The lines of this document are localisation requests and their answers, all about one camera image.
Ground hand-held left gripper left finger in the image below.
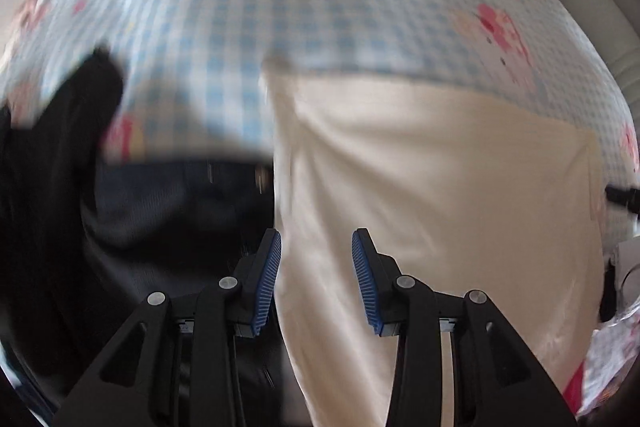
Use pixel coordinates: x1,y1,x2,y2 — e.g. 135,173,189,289
52,229,282,427

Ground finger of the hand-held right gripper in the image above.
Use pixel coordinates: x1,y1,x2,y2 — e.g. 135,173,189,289
604,186,636,208

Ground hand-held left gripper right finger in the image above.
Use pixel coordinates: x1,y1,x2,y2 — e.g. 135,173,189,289
352,229,576,427

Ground cream and pink shirt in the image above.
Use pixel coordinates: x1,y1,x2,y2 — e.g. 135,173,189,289
262,57,606,427

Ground black clothes pile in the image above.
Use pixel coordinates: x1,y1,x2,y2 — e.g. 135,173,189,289
0,47,291,427

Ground blue checked printed blanket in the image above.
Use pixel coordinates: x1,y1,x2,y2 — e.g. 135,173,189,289
0,0,640,427

